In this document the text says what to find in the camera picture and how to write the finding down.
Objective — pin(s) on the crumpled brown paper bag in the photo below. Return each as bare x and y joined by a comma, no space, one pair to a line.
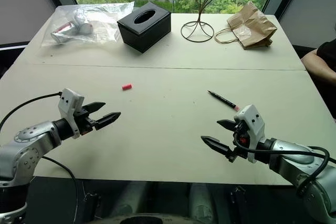
252,24

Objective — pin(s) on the small red cap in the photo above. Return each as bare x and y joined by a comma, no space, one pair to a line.
127,86

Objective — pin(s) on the black clamp under table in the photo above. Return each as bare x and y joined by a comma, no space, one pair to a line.
92,204
238,199

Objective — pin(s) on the person's bare forearm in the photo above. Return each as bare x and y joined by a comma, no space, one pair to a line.
319,64

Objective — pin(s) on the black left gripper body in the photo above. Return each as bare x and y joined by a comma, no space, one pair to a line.
84,124

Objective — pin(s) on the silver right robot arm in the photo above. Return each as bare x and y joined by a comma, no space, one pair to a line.
288,161

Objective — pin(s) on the black tissue box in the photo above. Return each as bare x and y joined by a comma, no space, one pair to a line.
147,35

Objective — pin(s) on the silver can with red label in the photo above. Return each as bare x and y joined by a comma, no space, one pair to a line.
65,31

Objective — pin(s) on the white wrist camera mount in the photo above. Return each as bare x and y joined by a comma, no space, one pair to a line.
252,119
68,100

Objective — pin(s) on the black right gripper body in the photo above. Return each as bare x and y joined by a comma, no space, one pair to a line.
241,133

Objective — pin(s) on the person's black shirt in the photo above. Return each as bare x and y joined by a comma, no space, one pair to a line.
329,51

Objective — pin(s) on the black pencil with eraser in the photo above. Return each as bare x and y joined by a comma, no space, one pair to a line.
223,100

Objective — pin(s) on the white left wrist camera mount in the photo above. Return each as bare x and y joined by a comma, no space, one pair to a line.
68,100

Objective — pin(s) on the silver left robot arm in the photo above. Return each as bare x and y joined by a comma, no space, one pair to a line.
31,140

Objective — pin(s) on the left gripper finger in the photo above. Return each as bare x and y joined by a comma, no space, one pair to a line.
95,106
109,119

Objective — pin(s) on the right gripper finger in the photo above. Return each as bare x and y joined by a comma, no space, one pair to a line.
218,145
228,125

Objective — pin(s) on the clear plastic bag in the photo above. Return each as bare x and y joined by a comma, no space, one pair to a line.
105,28

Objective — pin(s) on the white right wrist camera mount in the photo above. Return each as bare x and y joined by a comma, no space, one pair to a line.
252,119

